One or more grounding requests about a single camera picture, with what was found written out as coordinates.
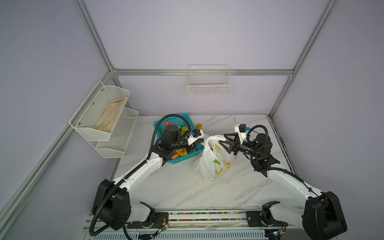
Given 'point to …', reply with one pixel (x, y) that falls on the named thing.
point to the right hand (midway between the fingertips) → (222, 139)
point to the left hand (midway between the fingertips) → (202, 139)
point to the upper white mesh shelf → (92, 111)
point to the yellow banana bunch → (181, 152)
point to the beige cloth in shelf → (107, 120)
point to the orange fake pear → (199, 126)
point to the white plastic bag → (214, 160)
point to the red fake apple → (175, 156)
